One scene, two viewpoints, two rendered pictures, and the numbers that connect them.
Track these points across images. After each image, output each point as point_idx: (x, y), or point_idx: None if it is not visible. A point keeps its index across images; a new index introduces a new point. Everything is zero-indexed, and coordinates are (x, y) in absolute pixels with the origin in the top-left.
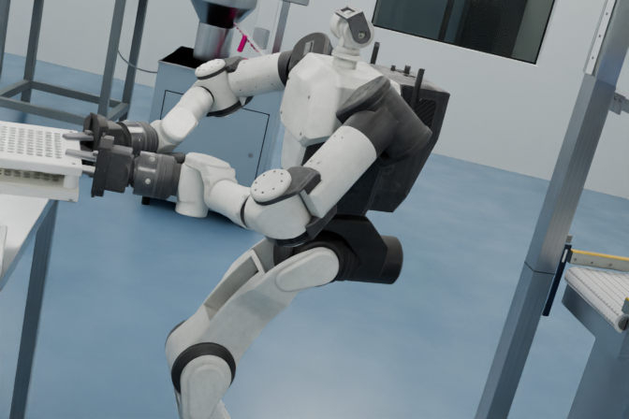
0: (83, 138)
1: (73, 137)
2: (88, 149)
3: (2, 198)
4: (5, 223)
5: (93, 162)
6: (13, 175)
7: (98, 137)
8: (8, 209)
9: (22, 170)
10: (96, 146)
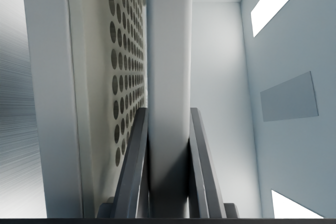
0: (202, 157)
1: (201, 121)
2: (139, 213)
3: (27, 193)
4: (5, 86)
5: (41, 219)
6: None
7: (256, 222)
8: (11, 154)
9: (129, 7)
10: (176, 221)
